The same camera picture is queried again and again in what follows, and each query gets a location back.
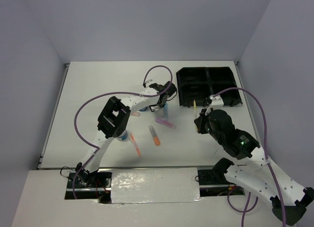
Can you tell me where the thin yellow highlighter pen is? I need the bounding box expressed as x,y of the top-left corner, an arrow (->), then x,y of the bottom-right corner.
193,99 -> 198,133

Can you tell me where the thin orange highlighter pen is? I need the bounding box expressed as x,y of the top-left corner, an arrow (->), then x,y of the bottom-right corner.
130,133 -> 142,158

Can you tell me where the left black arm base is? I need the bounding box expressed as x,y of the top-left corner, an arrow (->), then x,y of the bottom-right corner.
59,167 -> 112,204

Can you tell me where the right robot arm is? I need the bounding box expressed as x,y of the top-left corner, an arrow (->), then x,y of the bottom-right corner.
194,109 -> 314,226

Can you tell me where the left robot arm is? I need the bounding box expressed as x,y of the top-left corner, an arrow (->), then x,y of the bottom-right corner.
74,80 -> 177,187

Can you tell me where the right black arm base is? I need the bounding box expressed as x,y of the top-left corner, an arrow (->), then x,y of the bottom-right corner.
194,169 -> 236,197

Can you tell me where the blue-capped clear highlighter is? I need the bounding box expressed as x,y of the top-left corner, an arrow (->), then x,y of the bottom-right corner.
163,103 -> 169,121

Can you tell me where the purple highlighter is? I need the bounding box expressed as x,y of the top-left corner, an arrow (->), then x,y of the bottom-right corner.
155,117 -> 176,129

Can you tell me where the black four-compartment tray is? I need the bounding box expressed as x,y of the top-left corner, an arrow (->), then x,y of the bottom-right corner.
176,67 -> 237,107

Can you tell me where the orange-tipped grey highlighter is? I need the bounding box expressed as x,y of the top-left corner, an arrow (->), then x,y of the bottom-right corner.
148,125 -> 160,146

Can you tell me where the blue slime jar front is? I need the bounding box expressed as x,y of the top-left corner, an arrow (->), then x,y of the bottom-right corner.
116,130 -> 128,141

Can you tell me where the silver foil-covered panel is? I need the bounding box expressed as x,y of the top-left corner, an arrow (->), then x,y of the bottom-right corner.
111,168 -> 202,204

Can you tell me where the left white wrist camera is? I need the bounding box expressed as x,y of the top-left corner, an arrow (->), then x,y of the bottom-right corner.
143,80 -> 154,88

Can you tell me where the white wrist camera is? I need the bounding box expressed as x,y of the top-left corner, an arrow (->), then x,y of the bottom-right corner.
205,95 -> 224,115
143,80 -> 154,88

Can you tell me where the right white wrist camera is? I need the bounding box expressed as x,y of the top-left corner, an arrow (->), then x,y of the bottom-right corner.
205,95 -> 224,115

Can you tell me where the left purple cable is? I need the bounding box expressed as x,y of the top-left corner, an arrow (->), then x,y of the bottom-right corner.
71,65 -> 173,200

